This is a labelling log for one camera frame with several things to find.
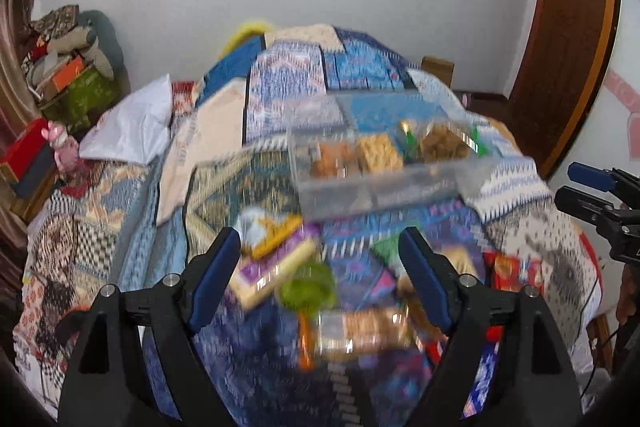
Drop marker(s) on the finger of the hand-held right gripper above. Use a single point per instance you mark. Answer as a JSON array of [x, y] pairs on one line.
[[582, 203], [590, 175]]

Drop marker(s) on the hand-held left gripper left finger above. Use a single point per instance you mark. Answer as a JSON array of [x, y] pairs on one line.
[[220, 277]]

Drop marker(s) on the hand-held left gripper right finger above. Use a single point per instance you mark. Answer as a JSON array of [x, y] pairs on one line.
[[422, 277]]

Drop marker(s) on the purple biscuit packet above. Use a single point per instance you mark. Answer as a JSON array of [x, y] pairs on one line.
[[272, 268]]

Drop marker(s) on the clear cracker packet orange ends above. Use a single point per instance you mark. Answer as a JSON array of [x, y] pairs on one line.
[[352, 332]]

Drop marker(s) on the clear plastic compartment container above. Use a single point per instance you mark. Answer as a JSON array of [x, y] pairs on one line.
[[390, 187]]

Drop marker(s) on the small green snack packet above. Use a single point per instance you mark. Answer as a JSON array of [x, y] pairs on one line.
[[387, 249]]

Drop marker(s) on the white and yellow snack packet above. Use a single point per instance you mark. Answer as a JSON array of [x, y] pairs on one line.
[[265, 232]]

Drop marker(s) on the blue and red snack packet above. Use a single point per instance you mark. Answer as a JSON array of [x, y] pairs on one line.
[[484, 369]]

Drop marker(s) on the yellow puffed snack block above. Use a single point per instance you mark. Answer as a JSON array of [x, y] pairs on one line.
[[378, 154]]

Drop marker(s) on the brown snack in clear wrapper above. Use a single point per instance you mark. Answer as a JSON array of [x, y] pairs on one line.
[[442, 142]]

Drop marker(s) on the brown wooden door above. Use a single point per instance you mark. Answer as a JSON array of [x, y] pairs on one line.
[[567, 37]]

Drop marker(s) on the green and gold snack packet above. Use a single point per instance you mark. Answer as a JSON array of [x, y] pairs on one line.
[[409, 136]]

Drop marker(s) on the orange-brown snack pieces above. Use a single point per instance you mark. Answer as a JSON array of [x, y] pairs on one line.
[[331, 159]]

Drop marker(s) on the white pillow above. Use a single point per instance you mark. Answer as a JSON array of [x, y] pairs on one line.
[[131, 127]]

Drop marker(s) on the cardboard box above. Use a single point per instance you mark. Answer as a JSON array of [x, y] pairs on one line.
[[437, 68]]

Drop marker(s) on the pink doll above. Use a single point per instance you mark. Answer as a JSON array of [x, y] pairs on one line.
[[62, 147]]

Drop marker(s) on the red box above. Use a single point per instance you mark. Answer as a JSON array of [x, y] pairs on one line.
[[25, 152]]

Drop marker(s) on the yellow cloth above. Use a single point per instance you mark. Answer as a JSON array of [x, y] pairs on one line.
[[252, 32]]

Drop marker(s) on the pile of boxes and bags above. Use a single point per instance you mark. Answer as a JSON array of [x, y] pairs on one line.
[[70, 67]]

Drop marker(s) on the brown curtain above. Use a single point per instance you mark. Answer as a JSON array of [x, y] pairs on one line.
[[15, 22]]

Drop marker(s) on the pink wall decoration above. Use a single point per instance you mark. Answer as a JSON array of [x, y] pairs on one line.
[[625, 99]]

